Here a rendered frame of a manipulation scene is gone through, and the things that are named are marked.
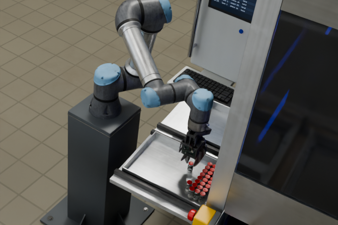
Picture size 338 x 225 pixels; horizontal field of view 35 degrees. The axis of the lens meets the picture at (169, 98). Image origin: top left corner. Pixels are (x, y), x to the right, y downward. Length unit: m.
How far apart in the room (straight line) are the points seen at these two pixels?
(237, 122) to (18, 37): 3.14
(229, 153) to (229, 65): 1.14
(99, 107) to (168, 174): 0.53
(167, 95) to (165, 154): 0.38
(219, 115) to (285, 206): 0.83
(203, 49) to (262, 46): 1.38
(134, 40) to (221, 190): 0.65
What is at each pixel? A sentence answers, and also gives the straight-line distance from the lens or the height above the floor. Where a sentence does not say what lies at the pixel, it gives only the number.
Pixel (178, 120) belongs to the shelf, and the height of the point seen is 0.88.
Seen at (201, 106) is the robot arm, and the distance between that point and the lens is 1.86.
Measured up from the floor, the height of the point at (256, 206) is 1.11.
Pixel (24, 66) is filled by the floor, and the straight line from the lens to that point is 4.17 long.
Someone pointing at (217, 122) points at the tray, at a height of 0.88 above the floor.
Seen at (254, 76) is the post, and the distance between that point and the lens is 1.49.
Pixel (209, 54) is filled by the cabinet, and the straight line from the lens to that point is 2.79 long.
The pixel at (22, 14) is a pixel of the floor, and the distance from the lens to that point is 4.83.
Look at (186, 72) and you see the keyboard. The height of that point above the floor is 0.83.
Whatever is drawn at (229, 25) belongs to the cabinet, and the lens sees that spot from 2.66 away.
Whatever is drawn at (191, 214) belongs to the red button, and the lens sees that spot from 1.84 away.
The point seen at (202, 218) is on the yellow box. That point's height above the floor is 1.03.
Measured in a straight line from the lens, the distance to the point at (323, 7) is 1.34.
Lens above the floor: 2.41
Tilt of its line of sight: 38 degrees down
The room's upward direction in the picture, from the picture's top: 9 degrees clockwise
